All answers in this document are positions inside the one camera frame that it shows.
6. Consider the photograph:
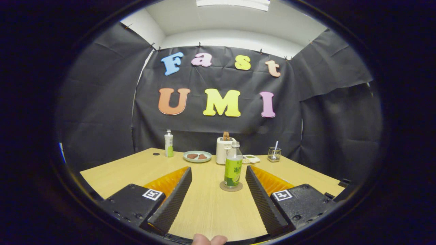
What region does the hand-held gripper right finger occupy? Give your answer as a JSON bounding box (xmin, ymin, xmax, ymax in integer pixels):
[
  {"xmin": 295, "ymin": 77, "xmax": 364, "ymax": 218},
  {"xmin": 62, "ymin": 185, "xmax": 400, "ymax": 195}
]
[{"xmin": 245, "ymin": 165, "xmax": 337, "ymax": 237}]

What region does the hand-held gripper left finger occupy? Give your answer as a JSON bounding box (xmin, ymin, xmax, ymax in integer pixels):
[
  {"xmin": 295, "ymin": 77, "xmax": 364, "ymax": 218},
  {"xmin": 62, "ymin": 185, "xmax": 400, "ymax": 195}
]
[{"xmin": 98, "ymin": 166, "xmax": 193, "ymax": 236}]

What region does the round brown coaster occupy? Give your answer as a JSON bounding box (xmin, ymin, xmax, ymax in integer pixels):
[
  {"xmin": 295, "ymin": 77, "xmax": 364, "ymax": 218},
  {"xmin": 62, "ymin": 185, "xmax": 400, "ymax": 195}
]
[{"xmin": 219, "ymin": 181, "xmax": 244, "ymax": 192}]

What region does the clear juice bottle green label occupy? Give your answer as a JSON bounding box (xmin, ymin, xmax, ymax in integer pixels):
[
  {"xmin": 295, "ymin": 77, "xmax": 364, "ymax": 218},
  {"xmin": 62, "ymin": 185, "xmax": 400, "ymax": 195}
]
[{"xmin": 224, "ymin": 141, "xmax": 243, "ymax": 187}]

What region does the white bottle with green label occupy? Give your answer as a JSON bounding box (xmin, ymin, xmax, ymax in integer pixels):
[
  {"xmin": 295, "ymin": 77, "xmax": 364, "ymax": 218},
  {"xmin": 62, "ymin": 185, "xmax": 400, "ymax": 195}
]
[{"xmin": 164, "ymin": 129, "xmax": 174, "ymax": 158}]

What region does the wooden table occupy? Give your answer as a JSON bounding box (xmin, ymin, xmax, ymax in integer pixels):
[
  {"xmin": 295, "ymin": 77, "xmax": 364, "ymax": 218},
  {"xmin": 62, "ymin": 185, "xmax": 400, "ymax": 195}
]
[{"xmin": 79, "ymin": 147, "xmax": 346, "ymax": 243}]

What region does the pale green plate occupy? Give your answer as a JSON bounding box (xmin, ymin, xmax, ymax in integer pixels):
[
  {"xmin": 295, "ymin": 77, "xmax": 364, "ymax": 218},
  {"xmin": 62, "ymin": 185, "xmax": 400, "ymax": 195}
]
[{"xmin": 183, "ymin": 151, "xmax": 212, "ymax": 163}]

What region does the white toaster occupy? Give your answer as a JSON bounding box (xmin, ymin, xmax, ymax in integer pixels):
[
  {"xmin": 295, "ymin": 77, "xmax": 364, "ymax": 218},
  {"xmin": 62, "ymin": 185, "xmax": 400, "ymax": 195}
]
[{"xmin": 216, "ymin": 137, "xmax": 237, "ymax": 165}]

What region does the black backdrop cloth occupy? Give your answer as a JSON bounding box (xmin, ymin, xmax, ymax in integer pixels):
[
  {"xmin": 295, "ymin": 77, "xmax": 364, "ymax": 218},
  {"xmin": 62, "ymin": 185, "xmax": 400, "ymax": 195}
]
[{"xmin": 56, "ymin": 22, "xmax": 384, "ymax": 186}]

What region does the ceiling light panel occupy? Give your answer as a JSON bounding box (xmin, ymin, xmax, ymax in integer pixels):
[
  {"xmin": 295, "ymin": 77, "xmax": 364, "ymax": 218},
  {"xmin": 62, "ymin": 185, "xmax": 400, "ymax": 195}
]
[{"xmin": 196, "ymin": 0, "xmax": 270, "ymax": 12}]

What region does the clear glass with wire pattern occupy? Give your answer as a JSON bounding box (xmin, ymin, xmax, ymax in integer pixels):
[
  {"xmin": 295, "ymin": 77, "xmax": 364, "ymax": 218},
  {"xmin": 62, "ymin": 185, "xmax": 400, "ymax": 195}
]
[{"xmin": 267, "ymin": 147, "xmax": 282, "ymax": 162}]

